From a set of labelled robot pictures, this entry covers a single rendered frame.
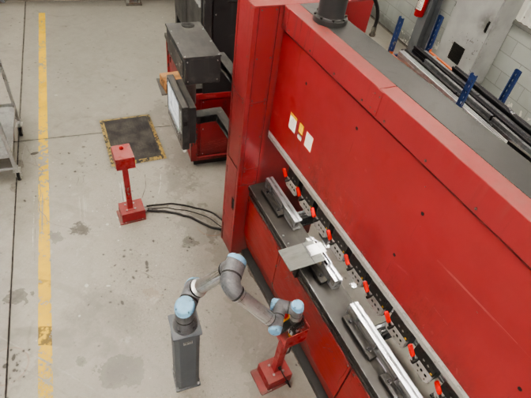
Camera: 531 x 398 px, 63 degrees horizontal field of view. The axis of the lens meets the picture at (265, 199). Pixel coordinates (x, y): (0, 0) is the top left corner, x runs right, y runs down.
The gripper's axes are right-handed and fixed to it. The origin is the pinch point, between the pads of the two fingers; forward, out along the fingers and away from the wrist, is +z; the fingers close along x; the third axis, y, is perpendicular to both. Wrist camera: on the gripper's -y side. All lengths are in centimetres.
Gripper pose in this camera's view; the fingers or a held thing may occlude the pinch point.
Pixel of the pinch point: (289, 333)
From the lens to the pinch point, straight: 290.4
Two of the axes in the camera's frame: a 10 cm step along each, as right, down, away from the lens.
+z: -0.4, 6.8, 7.3
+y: 8.9, -3.1, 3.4
